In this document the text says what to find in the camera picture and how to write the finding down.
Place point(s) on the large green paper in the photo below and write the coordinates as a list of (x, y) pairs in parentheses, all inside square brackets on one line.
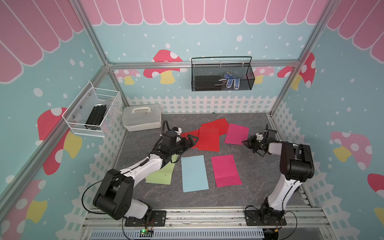
[(162, 176)]

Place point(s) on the red paper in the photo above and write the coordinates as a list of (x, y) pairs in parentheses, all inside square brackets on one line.
[(194, 133), (209, 139), (221, 124)]

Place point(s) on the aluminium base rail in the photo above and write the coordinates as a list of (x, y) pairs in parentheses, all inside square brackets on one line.
[(299, 223)]

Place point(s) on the blue paper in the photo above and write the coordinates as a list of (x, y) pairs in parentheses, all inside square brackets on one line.
[(194, 174)]

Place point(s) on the black block in wire basket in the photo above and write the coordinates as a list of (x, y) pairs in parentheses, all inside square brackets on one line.
[(96, 117)]

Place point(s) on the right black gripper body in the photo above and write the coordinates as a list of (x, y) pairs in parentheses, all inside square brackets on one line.
[(255, 145)]

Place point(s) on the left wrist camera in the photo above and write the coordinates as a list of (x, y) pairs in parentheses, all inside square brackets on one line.
[(177, 130)]

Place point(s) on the white wire wall basket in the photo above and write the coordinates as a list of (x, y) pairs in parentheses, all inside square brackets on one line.
[(78, 112)]

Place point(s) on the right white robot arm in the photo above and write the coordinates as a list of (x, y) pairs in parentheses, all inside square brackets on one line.
[(296, 166)]

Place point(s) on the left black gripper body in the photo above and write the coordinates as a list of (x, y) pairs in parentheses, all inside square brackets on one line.
[(179, 147)]

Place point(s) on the magenta paper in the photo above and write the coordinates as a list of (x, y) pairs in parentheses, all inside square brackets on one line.
[(236, 134), (225, 171)]

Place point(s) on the black mesh wall basket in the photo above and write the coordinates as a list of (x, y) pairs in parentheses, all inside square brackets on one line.
[(240, 67)]

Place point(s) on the blue white item in basket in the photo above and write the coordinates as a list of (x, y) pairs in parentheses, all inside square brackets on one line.
[(229, 81)]

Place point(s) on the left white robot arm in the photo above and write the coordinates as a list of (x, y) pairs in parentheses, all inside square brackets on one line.
[(114, 196)]

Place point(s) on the white plastic storage box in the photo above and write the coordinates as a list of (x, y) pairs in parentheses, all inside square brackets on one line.
[(144, 117)]

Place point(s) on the black box in mesh basket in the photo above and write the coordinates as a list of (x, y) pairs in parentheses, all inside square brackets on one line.
[(207, 83)]

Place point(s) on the green lit circuit board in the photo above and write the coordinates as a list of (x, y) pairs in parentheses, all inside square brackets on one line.
[(146, 233)]

